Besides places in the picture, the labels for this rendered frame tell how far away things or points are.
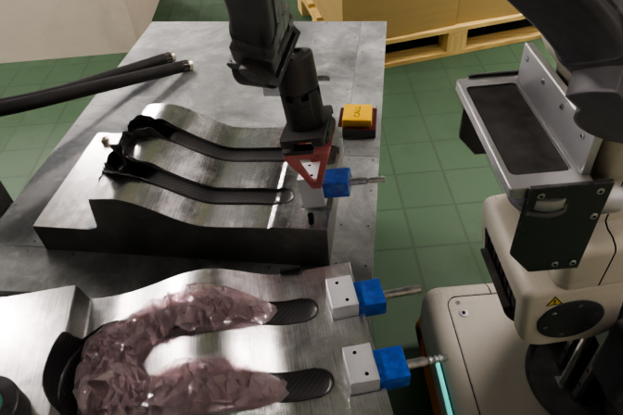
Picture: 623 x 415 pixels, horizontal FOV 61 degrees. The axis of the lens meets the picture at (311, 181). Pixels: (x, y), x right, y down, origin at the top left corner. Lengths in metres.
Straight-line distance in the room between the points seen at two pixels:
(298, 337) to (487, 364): 0.75
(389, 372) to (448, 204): 1.48
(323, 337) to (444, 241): 1.30
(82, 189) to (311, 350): 0.53
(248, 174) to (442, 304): 0.75
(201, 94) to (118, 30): 2.10
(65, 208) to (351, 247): 0.50
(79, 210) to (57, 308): 0.25
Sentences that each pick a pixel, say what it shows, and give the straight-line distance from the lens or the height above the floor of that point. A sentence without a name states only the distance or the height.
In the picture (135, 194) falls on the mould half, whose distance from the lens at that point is 0.87.
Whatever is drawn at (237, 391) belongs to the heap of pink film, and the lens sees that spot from 0.66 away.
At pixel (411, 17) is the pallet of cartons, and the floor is 0.26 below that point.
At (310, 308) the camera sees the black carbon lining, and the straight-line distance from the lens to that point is 0.76.
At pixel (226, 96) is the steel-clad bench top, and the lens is 1.28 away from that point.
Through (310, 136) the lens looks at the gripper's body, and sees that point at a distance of 0.73.
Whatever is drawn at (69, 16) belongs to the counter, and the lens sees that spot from 3.42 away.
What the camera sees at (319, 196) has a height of 0.91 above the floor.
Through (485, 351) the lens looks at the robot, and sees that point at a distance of 1.42.
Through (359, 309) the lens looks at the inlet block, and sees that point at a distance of 0.74.
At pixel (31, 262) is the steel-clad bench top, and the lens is 1.03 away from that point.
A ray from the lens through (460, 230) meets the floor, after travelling 2.03.
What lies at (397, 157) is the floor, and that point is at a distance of 2.31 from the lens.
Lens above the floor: 1.48
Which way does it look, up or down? 42 degrees down
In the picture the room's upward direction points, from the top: 5 degrees counter-clockwise
